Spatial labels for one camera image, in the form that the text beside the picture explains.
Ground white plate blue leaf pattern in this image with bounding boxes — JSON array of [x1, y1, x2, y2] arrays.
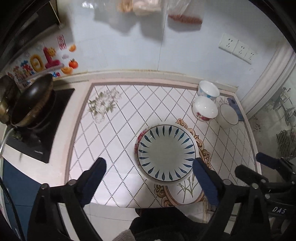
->
[[137, 123, 199, 185]]

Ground white bowl dark rim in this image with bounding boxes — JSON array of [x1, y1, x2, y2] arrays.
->
[[216, 103, 239, 130]]

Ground white plate pink flower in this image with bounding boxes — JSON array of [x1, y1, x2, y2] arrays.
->
[[134, 126, 149, 166]]

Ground white bowl red flowers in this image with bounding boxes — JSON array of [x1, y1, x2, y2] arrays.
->
[[192, 96, 218, 121]]

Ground white bowl blue dots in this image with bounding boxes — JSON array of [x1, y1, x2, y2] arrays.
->
[[197, 80, 220, 101]]

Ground glass sliding door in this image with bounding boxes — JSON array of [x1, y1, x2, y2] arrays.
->
[[240, 44, 296, 163]]

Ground black induction cooktop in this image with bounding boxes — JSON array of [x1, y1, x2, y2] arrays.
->
[[6, 88, 75, 164]]

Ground blue smartphone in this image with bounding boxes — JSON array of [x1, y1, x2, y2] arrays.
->
[[227, 97, 244, 121]]

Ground black wok pan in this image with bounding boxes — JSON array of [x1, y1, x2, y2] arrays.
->
[[0, 73, 55, 156]]

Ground plastic bag with red food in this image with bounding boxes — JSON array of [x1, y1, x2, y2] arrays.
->
[[167, 0, 206, 25]]

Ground black range hood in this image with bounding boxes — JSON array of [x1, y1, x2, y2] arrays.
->
[[1, 1, 60, 70]]

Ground plastic bag with orange food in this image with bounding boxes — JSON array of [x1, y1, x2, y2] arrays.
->
[[116, 0, 162, 16]]

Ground right white wall socket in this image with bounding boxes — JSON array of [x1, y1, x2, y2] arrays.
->
[[243, 48, 257, 65]]

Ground white wall socket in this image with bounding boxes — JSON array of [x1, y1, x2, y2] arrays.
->
[[218, 33, 238, 54], [232, 40, 249, 59], [243, 48, 257, 65]]

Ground middle white wall socket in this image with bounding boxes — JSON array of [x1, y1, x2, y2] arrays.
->
[[232, 40, 249, 59]]

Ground left white wall socket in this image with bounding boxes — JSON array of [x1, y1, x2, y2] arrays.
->
[[218, 33, 238, 54]]

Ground colourful wall stickers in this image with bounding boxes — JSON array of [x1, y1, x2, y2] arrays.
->
[[4, 35, 79, 90]]

